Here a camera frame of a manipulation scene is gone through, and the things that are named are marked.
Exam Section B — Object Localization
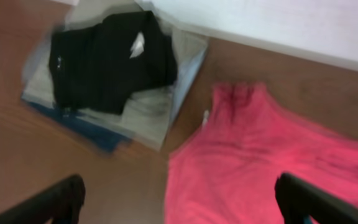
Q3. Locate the navy blue folded garment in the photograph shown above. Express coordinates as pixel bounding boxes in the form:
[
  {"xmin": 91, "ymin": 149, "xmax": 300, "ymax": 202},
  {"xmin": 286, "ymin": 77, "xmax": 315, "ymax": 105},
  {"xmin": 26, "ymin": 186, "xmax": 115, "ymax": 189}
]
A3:
[{"xmin": 25, "ymin": 101, "xmax": 132, "ymax": 154}]

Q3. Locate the black folded shirt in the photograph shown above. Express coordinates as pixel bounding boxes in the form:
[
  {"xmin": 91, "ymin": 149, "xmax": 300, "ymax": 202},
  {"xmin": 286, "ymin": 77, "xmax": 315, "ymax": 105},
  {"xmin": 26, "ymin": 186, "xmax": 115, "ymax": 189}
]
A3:
[{"xmin": 48, "ymin": 11, "xmax": 178, "ymax": 114}]

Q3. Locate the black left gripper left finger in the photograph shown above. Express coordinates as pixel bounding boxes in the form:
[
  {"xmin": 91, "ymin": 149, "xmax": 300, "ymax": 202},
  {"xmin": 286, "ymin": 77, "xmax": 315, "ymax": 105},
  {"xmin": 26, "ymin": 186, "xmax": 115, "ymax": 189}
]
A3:
[{"xmin": 0, "ymin": 174, "xmax": 86, "ymax": 224}]

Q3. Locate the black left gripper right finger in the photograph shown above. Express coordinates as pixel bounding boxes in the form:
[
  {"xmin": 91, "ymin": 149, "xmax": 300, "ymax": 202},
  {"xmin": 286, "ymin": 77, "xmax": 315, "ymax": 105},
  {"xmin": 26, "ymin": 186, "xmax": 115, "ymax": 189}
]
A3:
[{"xmin": 275, "ymin": 173, "xmax": 358, "ymax": 224}]

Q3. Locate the light blue folded garment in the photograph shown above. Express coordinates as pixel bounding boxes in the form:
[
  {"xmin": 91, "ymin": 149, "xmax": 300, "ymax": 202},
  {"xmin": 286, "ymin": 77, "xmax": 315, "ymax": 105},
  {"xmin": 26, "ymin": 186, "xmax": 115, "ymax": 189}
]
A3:
[{"xmin": 169, "ymin": 47, "xmax": 208, "ymax": 126}]

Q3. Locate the red orange t-shirt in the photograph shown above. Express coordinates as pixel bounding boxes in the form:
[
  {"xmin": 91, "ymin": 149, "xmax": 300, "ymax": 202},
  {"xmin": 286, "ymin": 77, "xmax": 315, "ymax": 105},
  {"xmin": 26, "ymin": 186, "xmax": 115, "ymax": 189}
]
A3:
[{"xmin": 165, "ymin": 83, "xmax": 358, "ymax": 223}]

